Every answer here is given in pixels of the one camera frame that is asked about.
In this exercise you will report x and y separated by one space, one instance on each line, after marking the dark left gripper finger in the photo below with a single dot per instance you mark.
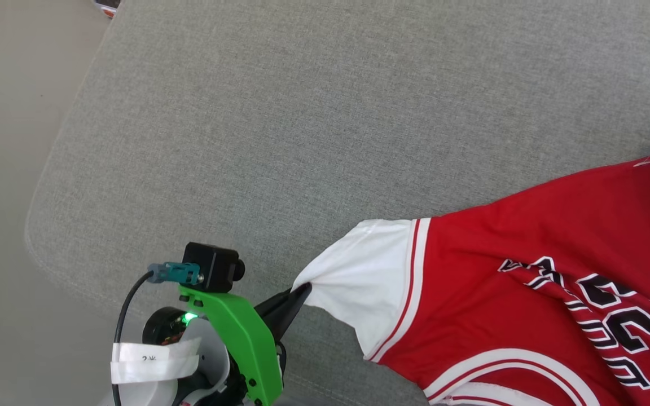
277 307
294 310

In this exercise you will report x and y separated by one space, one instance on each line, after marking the red white basketball jersey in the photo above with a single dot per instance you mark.
471 270

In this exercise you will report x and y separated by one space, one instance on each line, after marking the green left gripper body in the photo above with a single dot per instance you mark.
246 338

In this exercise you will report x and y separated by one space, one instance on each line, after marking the white label tape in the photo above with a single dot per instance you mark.
150 363

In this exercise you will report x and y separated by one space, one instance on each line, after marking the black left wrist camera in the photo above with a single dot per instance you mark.
212 265

